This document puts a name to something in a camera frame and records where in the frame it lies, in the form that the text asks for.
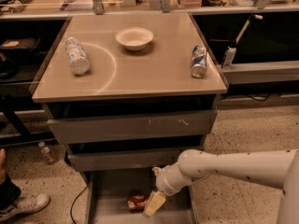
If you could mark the grey top drawer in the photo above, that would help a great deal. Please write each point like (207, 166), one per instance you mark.
(128, 127)

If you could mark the clear plastic water bottle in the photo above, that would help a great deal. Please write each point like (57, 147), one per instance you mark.
(76, 56)

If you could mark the white paper bowl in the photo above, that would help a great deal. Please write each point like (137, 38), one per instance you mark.
(134, 38)

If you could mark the white sneaker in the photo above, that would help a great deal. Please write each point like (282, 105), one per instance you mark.
(25, 206)

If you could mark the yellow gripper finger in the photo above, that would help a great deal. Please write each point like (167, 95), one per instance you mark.
(155, 202)

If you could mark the blue pepsi can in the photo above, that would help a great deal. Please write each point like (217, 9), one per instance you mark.
(198, 62)

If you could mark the grey drawer cabinet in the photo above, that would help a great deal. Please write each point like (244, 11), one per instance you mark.
(156, 79)

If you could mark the red coke can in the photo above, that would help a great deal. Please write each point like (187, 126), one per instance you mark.
(137, 202)

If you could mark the dark trouser leg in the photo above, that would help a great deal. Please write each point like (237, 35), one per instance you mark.
(9, 193)

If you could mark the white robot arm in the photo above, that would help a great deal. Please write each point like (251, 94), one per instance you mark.
(277, 169)

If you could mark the small bottle on floor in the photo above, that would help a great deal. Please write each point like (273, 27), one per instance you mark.
(47, 153)

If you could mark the grey open bottom drawer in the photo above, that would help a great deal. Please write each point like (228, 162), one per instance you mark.
(109, 191)

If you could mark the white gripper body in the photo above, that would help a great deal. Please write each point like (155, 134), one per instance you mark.
(163, 181)

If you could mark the grey middle drawer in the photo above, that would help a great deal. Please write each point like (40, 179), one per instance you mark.
(90, 162)

